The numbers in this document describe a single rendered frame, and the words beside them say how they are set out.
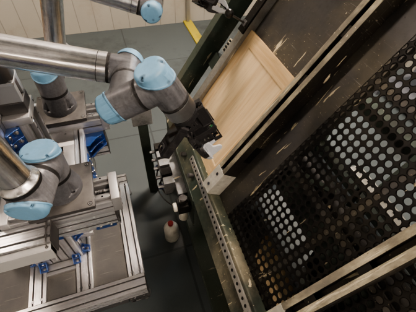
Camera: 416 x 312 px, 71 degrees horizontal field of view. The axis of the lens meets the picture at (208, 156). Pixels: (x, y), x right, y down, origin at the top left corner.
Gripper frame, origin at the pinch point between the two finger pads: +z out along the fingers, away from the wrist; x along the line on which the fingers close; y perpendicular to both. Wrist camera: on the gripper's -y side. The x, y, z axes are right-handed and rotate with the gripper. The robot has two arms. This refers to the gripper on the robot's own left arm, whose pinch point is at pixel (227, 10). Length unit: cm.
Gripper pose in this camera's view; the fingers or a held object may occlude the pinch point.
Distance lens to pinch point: 143.0
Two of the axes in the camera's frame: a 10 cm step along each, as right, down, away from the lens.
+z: 7.8, 1.8, 6.0
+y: -4.7, -4.5, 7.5
